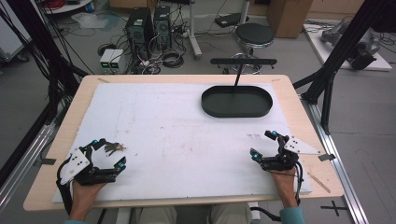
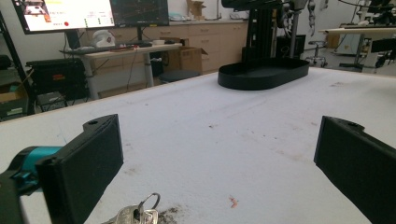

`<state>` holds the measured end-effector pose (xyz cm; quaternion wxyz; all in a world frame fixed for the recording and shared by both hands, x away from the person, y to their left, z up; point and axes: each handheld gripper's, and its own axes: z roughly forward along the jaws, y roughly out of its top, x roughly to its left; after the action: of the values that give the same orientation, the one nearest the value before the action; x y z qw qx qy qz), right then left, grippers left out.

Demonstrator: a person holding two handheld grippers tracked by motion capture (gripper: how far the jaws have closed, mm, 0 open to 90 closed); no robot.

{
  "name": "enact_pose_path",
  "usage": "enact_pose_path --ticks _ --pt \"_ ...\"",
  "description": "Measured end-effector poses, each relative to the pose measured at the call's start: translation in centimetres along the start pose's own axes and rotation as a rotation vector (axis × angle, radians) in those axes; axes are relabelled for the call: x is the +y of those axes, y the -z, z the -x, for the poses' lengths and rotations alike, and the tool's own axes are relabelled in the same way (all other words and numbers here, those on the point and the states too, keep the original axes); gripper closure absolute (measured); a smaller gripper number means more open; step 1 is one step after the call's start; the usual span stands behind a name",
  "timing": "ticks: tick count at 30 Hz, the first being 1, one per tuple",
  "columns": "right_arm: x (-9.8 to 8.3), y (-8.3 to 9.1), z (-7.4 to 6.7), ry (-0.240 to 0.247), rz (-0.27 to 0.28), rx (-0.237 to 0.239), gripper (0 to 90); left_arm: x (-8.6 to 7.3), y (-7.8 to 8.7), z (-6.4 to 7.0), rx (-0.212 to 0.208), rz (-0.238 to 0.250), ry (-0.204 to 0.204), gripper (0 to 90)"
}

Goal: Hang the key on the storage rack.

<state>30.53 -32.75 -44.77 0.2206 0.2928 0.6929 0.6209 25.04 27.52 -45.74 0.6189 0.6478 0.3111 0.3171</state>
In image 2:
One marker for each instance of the dark computer monitor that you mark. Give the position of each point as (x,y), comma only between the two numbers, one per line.
(140,12)

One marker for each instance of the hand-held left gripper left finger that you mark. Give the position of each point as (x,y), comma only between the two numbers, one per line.
(81,168)

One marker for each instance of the metal swivel stool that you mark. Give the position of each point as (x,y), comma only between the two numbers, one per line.
(317,54)

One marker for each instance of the black equipment case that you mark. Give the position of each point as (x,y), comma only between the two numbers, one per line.
(57,77)

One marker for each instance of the light wooden cabinets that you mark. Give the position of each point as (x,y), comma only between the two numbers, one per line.
(214,40)

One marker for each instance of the black oval tray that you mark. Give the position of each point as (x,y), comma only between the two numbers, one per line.
(264,76)

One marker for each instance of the white rounded device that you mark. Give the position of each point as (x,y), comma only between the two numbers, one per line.
(103,39)

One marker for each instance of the wooden table with metal leg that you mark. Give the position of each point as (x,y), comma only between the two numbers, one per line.
(358,31)

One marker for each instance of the black keyboard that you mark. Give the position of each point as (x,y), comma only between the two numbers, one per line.
(90,49)

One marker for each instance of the brown cardboard box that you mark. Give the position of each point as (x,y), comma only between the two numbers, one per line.
(188,59)

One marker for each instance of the black metal stand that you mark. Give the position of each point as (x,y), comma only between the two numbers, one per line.
(260,34)

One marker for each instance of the bright computer monitor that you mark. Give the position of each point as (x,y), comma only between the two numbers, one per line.
(68,14)

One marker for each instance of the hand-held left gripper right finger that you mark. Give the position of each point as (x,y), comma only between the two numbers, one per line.
(358,165)

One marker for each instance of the wooden desk with white legs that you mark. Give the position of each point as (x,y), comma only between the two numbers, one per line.
(130,52)

